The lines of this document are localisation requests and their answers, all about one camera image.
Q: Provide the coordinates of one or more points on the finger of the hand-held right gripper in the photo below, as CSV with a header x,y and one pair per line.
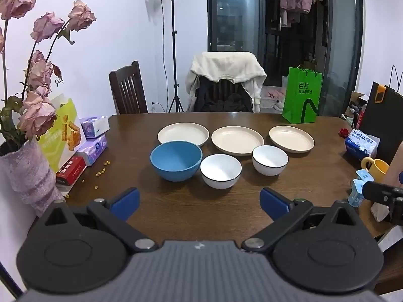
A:
x,y
381,192

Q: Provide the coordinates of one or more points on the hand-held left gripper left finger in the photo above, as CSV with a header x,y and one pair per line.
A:
x,y
126,199

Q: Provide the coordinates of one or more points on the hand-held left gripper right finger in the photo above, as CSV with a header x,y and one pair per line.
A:
x,y
274,201

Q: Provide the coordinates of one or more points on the white bowl black rim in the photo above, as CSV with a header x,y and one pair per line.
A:
x,y
220,170
270,159

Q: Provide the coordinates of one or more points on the blue bowl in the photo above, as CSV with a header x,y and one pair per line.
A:
x,y
176,159

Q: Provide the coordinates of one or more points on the cream round plate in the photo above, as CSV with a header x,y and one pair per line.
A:
x,y
184,133
237,140
291,138

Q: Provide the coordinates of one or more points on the yellow mug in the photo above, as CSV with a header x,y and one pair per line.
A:
x,y
379,168

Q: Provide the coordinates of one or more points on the pink brown pitcher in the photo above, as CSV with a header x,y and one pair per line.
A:
x,y
395,166

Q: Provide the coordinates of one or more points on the scattered yellow corn kernels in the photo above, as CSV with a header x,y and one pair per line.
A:
x,y
107,163

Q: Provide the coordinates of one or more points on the blue white tissue pack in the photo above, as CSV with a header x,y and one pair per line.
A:
x,y
359,141

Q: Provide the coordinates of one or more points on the purple floral tissue pack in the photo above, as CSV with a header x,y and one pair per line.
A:
x,y
93,149

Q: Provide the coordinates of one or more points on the red box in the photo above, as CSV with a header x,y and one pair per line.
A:
x,y
71,170

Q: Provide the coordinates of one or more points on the red rose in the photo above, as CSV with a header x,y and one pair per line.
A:
x,y
344,132

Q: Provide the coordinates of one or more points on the black paper bag orange tag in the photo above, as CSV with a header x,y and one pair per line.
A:
x,y
387,116

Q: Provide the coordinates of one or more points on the purple white tissue box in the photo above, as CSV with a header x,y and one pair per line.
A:
x,y
94,125

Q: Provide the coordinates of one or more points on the yellow green snack bag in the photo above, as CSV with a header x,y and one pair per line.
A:
x,y
63,132

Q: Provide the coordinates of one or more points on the white plush toy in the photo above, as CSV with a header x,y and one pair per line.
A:
x,y
277,104

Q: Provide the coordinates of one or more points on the cardboard box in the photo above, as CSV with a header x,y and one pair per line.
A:
x,y
357,96

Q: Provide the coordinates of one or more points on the pale pink textured vase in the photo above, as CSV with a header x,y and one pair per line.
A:
x,y
28,179

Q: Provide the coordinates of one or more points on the green paper bag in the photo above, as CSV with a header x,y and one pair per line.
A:
x,y
299,100

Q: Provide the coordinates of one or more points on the dark wooden chair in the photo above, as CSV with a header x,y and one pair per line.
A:
x,y
126,88
228,86

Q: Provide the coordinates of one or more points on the dried pink rose bouquet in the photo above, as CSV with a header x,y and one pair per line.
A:
x,y
41,116

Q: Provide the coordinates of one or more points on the dark clothing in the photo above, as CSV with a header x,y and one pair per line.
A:
x,y
207,96

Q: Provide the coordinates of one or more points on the chair draped with clothes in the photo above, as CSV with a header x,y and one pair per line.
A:
x,y
220,66

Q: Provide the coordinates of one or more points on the black framed glass sliding door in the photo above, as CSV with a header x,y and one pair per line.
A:
x,y
236,22

